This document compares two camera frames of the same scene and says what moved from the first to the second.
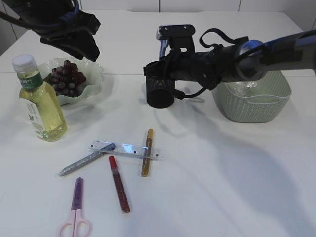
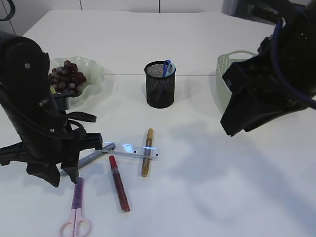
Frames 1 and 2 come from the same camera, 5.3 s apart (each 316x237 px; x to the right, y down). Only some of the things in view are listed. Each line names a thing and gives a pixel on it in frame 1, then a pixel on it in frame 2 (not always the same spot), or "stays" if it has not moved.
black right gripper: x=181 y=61 -> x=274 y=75
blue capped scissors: x=164 y=44 -> x=169 y=69
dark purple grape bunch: x=66 y=80 stays
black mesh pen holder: x=160 y=85 stays
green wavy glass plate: x=92 y=70 stays
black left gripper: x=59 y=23 -> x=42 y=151
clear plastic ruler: x=127 y=149 stays
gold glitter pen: x=147 y=159 stays
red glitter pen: x=121 y=190 stays
